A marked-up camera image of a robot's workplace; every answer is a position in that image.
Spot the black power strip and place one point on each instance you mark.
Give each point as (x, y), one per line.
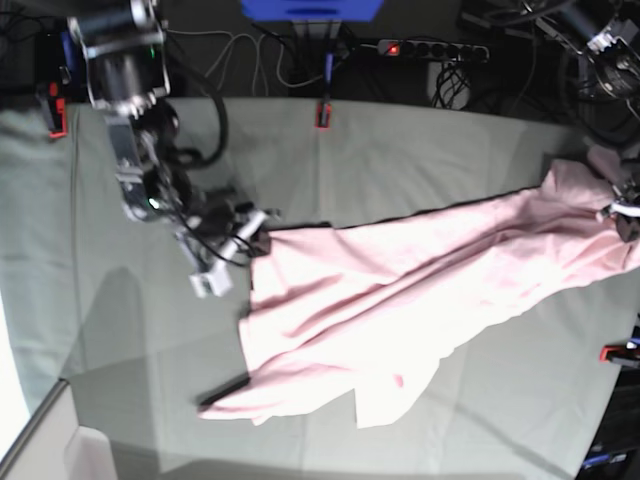
(433, 50)

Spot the orange clamp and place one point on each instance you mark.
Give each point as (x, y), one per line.
(323, 115)
(53, 107)
(624, 355)

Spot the blue box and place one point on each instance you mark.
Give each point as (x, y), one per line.
(299, 10)

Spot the orange clamp left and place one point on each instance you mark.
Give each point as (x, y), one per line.
(53, 107)

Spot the green table cloth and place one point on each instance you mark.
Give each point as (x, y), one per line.
(106, 304)

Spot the pink t-shirt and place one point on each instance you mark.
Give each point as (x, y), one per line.
(373, 309)

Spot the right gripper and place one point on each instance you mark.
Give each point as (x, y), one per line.
(219, 236)

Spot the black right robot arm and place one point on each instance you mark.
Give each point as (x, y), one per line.
(123, 47)

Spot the white bin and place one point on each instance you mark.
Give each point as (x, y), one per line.
(54, 445)

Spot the orange clamp centre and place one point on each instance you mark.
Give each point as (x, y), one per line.
(323, 115)

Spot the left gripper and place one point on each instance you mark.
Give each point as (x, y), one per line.
(626, 204)

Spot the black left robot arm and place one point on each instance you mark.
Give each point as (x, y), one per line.
(592, 32)

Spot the orange clamp right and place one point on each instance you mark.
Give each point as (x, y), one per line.
(624, 355)

